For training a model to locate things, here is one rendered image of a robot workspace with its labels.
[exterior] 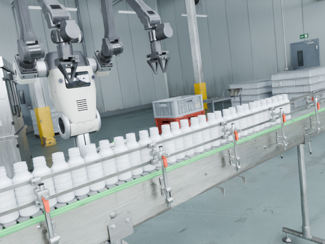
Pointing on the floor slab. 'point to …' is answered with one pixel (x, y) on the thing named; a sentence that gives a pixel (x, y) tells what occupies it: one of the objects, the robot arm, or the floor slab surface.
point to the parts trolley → (221, 99)
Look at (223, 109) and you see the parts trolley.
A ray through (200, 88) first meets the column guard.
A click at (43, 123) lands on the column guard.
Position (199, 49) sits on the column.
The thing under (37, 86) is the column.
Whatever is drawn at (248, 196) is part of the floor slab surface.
